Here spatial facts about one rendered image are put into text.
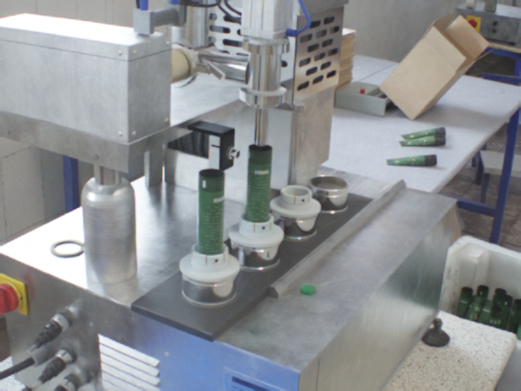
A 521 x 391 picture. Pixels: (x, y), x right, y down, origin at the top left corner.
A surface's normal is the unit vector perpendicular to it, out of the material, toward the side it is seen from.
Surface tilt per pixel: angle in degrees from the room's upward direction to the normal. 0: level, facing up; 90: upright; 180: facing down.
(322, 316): 0
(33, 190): 90
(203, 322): 0
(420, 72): 90
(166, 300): 0
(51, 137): 90
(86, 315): 90
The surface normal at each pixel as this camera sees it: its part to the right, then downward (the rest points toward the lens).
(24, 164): 0.87, 0.23
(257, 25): -0.49, 0.31
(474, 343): 0.05, -0.92
